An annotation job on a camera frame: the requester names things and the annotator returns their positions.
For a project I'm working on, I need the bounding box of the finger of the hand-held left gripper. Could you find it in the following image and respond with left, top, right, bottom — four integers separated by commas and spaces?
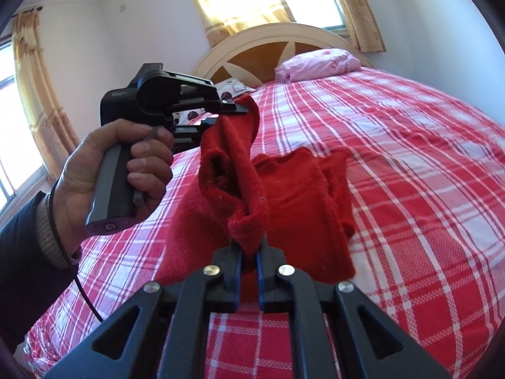
217, 97, 250, 115
173, 115, 219, 143

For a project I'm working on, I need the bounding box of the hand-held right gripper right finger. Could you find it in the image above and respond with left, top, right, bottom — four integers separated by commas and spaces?
256, 241, 452, 379

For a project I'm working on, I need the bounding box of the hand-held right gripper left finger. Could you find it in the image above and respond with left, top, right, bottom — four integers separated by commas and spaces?
49, 241, 243, 379

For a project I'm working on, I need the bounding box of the red knit sweater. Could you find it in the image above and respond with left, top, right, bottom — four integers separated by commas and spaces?
156, 94, 358, 301

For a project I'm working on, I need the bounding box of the person's left forearm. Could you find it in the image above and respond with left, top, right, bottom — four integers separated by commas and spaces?
0, 189, 83, 360

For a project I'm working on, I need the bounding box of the person's left hand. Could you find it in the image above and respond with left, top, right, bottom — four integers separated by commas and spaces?
51, 118, 175, 257

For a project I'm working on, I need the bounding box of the white patterned pillow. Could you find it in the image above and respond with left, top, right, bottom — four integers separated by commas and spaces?
171, 78, 257, 125

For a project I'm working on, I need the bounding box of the cream wooden headboard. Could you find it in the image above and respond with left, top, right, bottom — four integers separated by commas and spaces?
191, 23, 375, 87

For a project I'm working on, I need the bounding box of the pink pillow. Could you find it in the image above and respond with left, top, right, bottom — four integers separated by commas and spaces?
274, 48, 361, 83

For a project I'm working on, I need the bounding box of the beige patterned curtain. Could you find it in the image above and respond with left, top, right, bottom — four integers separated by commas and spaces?
321, 0, 387, 54
12, 8, 81, 182
179, 0, 298, 48

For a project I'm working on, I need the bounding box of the side window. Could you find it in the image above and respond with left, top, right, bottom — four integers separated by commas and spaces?
0, 35, 44, 206

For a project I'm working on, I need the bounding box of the red plaid bed sheet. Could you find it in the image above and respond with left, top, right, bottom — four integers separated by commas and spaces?
24, 65, 505, 379

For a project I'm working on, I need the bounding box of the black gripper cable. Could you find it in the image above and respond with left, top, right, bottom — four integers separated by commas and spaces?
49, 183, 105, 323

